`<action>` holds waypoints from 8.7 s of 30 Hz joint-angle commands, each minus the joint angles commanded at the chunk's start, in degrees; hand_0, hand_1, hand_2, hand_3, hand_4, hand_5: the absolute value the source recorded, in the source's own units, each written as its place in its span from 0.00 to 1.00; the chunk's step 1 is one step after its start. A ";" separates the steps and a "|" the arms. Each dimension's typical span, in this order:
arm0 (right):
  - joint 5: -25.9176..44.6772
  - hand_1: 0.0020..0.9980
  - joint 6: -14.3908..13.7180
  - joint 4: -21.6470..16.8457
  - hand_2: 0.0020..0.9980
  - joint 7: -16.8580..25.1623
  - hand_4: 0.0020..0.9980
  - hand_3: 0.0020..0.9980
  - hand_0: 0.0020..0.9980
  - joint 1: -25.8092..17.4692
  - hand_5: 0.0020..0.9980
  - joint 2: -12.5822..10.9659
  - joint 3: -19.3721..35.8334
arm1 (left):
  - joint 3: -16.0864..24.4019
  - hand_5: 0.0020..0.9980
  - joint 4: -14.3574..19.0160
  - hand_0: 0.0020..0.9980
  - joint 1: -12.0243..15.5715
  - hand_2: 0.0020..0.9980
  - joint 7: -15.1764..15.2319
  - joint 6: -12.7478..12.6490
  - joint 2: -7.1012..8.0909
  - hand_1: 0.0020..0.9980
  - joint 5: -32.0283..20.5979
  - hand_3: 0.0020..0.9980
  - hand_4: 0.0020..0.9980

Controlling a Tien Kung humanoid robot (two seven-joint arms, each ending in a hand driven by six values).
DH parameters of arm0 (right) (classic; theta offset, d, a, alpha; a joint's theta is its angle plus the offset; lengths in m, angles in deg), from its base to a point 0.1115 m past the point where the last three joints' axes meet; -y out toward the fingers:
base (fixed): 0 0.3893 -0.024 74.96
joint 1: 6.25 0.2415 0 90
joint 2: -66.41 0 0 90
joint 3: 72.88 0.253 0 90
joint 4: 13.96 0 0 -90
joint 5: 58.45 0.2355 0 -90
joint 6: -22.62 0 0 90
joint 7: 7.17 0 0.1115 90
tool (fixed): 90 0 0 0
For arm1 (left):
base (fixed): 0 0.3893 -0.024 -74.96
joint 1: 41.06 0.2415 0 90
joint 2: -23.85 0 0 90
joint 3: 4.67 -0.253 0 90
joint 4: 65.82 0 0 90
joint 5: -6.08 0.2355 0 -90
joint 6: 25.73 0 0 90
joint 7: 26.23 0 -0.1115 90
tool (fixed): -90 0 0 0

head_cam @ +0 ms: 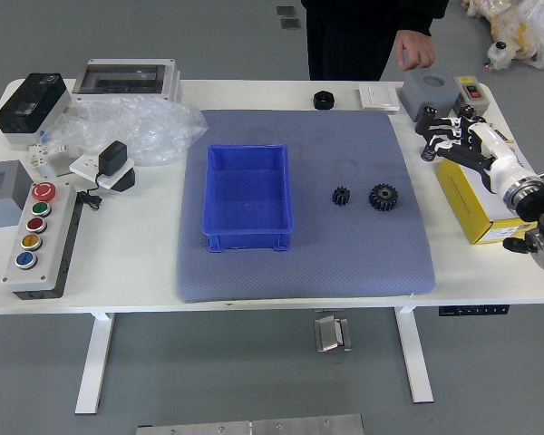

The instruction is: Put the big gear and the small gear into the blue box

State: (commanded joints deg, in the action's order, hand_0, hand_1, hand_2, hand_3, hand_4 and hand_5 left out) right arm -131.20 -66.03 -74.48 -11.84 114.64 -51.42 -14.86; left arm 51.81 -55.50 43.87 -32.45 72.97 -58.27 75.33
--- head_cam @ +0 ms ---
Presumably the person's left hand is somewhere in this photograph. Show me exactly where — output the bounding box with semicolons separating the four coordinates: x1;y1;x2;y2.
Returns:
393;29;437;72

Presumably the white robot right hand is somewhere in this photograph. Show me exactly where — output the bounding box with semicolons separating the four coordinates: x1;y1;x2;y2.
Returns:
428;115;531;196

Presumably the big black gear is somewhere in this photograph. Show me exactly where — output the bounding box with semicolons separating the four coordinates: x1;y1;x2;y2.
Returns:
368;182;400;213

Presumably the yellow white cardboard box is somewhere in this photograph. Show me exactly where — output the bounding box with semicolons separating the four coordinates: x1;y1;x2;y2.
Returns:
434;144;541;246

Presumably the black round nut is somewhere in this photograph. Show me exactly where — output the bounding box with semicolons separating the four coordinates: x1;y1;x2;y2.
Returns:
312;90;335;111

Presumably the blue plastic box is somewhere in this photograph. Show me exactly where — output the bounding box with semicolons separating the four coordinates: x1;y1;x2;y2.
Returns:
201;143;295;253

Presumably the grey clear-lid distribution box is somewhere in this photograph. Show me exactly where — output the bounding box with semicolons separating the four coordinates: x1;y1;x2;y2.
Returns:
72;57;183;104

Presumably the grey box with window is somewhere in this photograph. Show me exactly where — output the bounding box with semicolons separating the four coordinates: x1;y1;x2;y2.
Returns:
0;159;34;231

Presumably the grey block with round hole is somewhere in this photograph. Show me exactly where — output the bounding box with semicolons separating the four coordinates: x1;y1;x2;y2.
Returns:
398;68;461;122

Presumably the person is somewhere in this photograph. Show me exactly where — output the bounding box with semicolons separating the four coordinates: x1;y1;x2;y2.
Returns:
300;0;450;82

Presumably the white yellow plush toy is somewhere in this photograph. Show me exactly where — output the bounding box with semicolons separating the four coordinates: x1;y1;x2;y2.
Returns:
461;0;544;72

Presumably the black table control panel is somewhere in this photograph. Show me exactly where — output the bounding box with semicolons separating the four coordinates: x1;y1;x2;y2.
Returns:
438;305;511;317

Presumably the grey-blue padded mat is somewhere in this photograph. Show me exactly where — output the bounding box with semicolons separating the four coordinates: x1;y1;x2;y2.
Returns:
176;108;437;304

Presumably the white table leg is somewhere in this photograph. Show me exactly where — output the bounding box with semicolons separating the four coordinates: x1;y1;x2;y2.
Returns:
393;306;435;404
74;312;115;416

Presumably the clear plastic bag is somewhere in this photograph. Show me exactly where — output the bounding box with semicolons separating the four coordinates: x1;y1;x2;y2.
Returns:
40;96;209;168

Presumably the black power adapter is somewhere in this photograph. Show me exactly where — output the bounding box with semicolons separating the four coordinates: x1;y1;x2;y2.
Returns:
98;140;129;176

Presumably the long metal plate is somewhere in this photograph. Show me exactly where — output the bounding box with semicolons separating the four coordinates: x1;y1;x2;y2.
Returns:
135;413;364;435

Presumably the white terminal connector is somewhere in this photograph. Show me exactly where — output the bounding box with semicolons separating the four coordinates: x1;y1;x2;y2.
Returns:
28;140;81;167

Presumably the grey five-button control station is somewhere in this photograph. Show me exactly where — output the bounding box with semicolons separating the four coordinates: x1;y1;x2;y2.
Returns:
2;180;81;300

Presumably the white wall switch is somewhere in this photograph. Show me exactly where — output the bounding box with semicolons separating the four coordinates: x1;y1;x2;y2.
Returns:
357;82;403;111

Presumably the grey red-black button switch box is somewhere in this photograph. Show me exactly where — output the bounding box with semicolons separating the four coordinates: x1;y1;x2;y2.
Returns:
452;74;489;114

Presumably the metal floor bracket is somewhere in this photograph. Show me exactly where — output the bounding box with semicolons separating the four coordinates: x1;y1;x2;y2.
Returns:
314;315;354;353

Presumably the black adapter cord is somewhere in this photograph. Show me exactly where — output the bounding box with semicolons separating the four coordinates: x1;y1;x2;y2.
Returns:
75;171;108;212

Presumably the black enclosure with white base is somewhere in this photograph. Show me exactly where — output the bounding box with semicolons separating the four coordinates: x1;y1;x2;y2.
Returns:
0;72;73;147

